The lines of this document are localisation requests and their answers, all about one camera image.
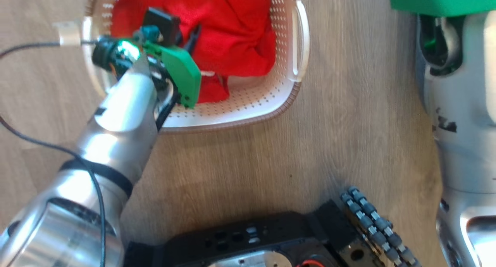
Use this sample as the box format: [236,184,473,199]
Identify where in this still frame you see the red clothing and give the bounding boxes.
[110,0,276,104]

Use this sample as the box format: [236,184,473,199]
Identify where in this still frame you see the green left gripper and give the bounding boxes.
[92,24,202,108]

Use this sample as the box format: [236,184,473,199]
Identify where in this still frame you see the white perforated laundry basket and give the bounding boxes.
[83,0,310,134]

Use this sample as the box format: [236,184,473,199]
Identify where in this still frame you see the white cable tag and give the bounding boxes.
[52,20,84,47]

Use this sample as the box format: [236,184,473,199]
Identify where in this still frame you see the thin black cable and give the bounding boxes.
[0,40,99,60]
[0,116,106,267]

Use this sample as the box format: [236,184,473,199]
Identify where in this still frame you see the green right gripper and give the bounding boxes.
[389,0,496,17]

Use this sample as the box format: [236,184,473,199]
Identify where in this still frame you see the teal cable plug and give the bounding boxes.
[134,26,163,43]

